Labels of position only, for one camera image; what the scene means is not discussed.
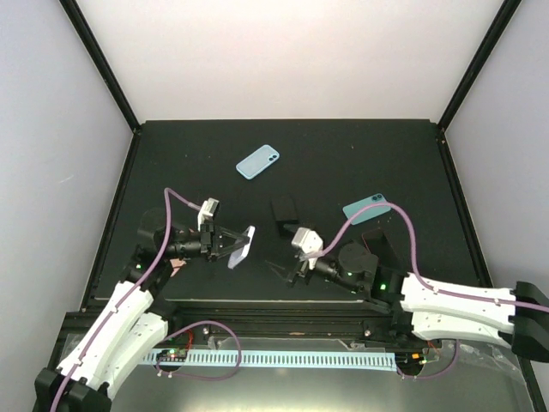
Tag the black frame post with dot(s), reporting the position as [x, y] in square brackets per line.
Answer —
[493, 34]
[85, 33]

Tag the teal phone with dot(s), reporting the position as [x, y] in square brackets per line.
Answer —
[374, 206]

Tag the right small circuit board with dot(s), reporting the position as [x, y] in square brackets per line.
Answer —
[417, 358]

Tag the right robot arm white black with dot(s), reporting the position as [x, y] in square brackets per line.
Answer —
[423, 309]

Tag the light blue slotted cable duct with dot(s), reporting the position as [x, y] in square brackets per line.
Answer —
[279, 359]

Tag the left black frame post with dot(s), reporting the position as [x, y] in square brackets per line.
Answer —
[85, 33]

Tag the lilac phone case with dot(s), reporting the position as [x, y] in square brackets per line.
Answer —
[242, 251]

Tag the black phone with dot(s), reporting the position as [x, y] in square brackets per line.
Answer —
[284, 211]

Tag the red phone case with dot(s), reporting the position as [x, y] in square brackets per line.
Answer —
[377, 243]

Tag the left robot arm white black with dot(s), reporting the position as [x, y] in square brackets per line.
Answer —
[136, 317]

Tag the small circuit board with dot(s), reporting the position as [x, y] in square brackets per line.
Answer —
[417, 358]
[172, 355]

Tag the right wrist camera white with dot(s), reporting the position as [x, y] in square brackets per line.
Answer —
[307, 242]

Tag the pink phone case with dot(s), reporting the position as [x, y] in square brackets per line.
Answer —
[177, 265]

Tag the light blue phone case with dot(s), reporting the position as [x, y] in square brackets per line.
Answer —
[258, 161]

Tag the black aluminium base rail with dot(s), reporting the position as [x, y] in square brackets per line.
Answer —
[350, 321]

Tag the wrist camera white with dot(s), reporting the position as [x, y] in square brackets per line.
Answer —
[207, 213]
[307, 242]

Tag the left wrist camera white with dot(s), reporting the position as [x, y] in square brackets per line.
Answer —
[207, 213]

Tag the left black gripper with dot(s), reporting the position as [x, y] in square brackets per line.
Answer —
[208, 230]

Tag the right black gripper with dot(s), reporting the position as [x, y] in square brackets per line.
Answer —
[301, 269]

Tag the right black frame post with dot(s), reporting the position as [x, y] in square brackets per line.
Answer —
[493, 34]

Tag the left small circuit board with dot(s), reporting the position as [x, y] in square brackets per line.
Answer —
[172, 355]

